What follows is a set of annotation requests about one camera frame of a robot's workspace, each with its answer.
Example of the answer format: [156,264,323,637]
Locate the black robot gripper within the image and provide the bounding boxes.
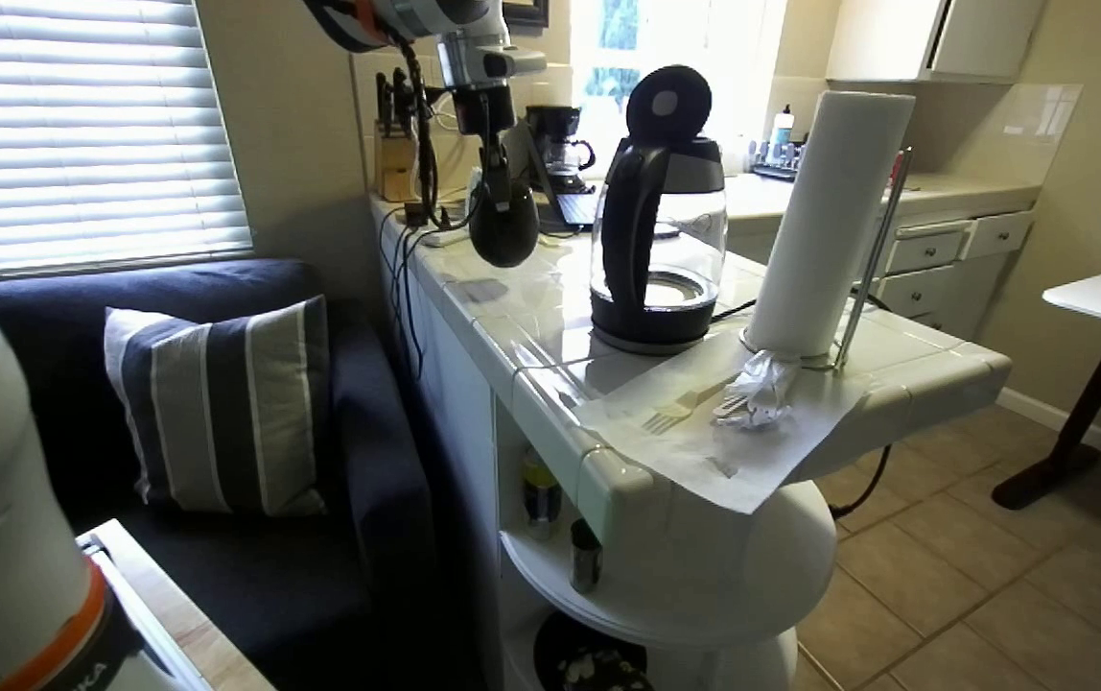
[447,44,543,140]

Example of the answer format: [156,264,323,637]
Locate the black cup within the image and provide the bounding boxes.
[466,183,538,270]

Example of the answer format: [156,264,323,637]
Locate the black coffee maker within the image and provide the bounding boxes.
[524,104,593,231]

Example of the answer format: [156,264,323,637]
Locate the wooden knife block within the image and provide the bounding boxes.
[377,69,413,203]

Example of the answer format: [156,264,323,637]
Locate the glass electric kettle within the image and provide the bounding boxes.
[592,64,727,351]

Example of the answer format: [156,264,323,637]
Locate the blue spray bottle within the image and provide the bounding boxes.
[764,104,795,167]

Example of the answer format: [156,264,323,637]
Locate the white paper sheet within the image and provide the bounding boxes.
[580,367,867,513]

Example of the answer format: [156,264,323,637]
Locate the white paper towel roll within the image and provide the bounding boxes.
[745,88,914,355]

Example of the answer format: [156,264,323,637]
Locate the striped grey white pillow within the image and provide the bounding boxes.
[102,295,328,518]

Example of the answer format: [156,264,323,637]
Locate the crumpled white paper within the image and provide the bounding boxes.
[713,349,800,430]

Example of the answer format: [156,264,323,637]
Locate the white window blinds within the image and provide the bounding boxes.
[0,0,249,277]

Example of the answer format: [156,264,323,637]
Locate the metal paper towel holder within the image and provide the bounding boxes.
[833,147,914,371]

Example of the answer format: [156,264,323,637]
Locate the white counter shelf unit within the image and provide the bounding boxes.
[377,203,1009,691]

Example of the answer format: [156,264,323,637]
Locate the white drawer cabinet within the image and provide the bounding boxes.
[874,212,1032,336]

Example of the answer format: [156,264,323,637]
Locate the dark blue sofa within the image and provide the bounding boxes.
[0,258,475,691]

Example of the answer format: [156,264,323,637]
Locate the white side table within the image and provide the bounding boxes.
[991,272,1101,511]

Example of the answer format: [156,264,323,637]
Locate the white wall cabinet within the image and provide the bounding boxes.
[829,0,1047,85]

